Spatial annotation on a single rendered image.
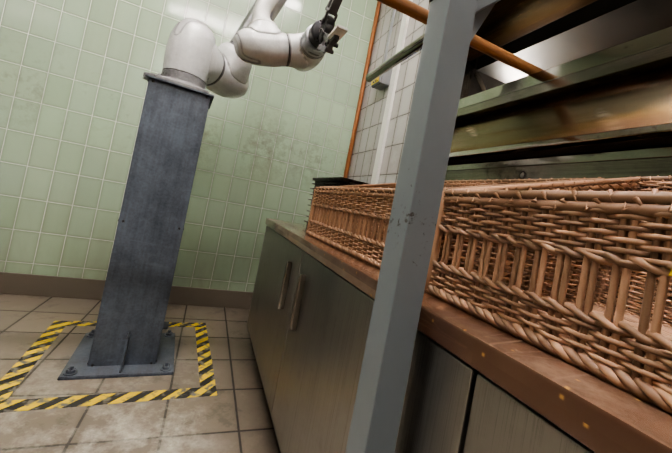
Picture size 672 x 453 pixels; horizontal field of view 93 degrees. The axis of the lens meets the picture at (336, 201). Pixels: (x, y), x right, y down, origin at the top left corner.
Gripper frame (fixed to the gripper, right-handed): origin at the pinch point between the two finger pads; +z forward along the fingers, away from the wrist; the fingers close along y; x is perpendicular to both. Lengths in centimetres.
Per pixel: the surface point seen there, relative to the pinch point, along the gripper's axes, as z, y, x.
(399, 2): 9.4, 0.4, -9.8
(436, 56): 46, 32, 3
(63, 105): -118, 28, 92
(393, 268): 45, 57, 3
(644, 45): 36, 3, -57
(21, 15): -118, -8, 114
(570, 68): 20, 3, -58
